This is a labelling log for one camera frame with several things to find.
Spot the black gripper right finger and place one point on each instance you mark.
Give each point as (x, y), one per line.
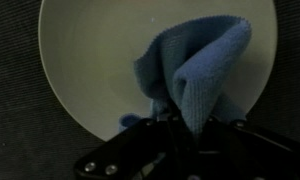
(242, 151)

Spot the large white plate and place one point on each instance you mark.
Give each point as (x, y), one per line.
(88, 47)

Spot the dark grey placemat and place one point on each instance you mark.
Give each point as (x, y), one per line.
(39, 140)

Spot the blue microfibre towel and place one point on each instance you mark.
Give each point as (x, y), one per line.
(189, 63)

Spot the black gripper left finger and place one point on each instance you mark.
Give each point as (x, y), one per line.
(139, 152)

